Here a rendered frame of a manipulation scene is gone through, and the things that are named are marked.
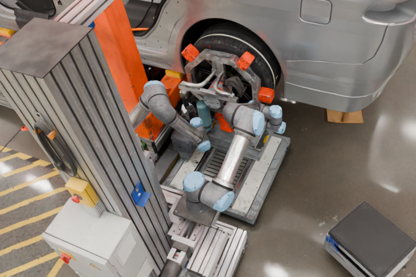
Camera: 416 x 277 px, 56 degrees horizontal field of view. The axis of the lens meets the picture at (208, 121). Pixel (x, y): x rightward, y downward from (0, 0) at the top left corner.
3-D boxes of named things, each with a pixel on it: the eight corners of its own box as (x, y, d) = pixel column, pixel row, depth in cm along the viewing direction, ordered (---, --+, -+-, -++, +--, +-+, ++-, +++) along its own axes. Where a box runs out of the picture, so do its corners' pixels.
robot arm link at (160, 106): (164, 105, 196) (216, 145, 230) (160, 91, 203) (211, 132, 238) (147, 118, 199) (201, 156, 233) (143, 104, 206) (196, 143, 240)
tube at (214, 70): (218, 73, 261) (216, 60, 254) (205, 92, 251) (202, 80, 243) (194, 67, 268) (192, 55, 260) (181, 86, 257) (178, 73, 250)
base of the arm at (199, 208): (205, 217, 209) (203, 208, 201) (181, 209, 214) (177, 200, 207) (216, 195, 217) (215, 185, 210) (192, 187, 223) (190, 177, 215)
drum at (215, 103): (234, 91, 276) (233, 76, 266) (221, 112, 264) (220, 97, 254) (216, 86, 282) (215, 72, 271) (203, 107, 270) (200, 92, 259)
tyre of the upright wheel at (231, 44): (262, 106, 314) (298, 53, 259) (251, 127, 300) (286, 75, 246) (191, 65, 317) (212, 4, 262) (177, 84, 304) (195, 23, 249)
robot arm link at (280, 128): (286, 119, 238) (286, 128, 244) (269, 114, 242) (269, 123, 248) (282, 128, 233) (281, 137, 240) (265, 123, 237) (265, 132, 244)
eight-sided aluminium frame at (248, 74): (262, 118, 283) (260, 59, 243) (259, 124, 280) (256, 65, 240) (196, 100, 304) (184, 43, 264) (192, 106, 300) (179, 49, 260)
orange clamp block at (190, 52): (200, 52, 265) (190, 42, 263) (195, 59, 261) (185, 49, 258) (195, 56, 270) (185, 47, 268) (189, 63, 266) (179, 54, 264)
